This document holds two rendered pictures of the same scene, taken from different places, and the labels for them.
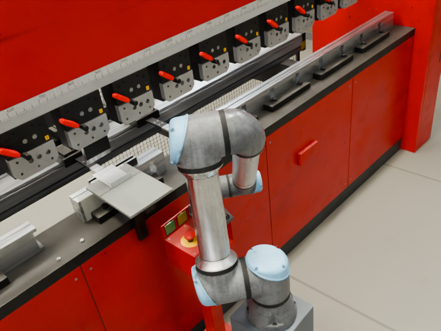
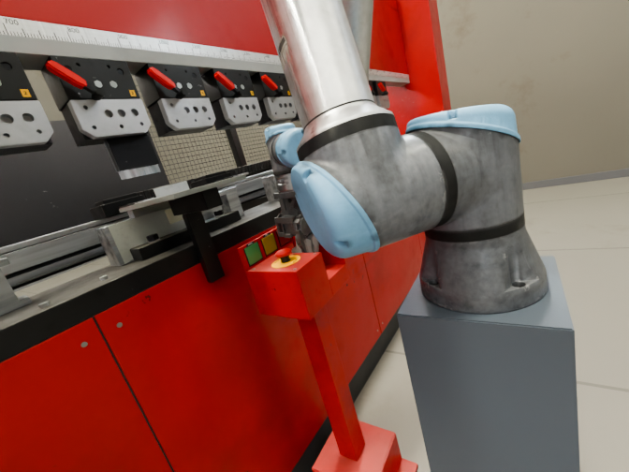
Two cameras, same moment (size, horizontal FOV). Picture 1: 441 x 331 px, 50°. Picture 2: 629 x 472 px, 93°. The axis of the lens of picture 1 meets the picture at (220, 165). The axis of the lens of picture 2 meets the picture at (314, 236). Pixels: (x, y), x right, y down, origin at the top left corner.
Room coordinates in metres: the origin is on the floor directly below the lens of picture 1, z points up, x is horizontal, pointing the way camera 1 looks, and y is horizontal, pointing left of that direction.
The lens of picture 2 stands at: (0.59, 0.16, 1.00)
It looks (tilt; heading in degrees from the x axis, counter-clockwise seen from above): 15 degrees down; 351
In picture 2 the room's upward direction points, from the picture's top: 15 degrees counter-clockwise
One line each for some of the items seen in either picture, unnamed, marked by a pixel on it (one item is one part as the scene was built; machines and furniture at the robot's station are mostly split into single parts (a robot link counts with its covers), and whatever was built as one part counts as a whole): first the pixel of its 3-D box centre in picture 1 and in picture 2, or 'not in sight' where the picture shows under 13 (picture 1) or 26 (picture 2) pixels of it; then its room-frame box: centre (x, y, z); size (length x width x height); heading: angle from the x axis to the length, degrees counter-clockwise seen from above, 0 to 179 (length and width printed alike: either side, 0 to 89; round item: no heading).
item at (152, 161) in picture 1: (121, 182); (182, 220); (1.48, 0.38, 0.92); 0.39 x 0.06 x 0.10; 132
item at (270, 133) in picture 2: not in sight; (284, 149); (1.32, 0.07, 1.03); 0.09 x 0.08 x 0.11; 3
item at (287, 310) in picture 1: (270, 299); (474, 250); (0.92, -0.09, 0.82); 0.15 x 0.15 x 0.10
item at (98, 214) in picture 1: (128, 197); (192, 232); (1.42, 0.35, 0.89); 0.30 x 0.05 x 0.03; 132
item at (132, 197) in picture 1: (128, 188); (181, 194); (1.33, 0.32, 1.00); 0.26 x 0.18 x 0.01; 42
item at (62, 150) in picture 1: (80, 157); (127, 202); (1.56, 0.52, 1.01); 0.26 x 0.12 x 0.05; 42
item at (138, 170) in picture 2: (96, 147); (134, 156); (1.44, 0.42, 1.11); 0.10 x 0.02 x 0.10; 132
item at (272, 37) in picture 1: (270, 24); not in sight; (2.09, -0.31, 1.24); 0.15 x 0.09 x 0.17; 132
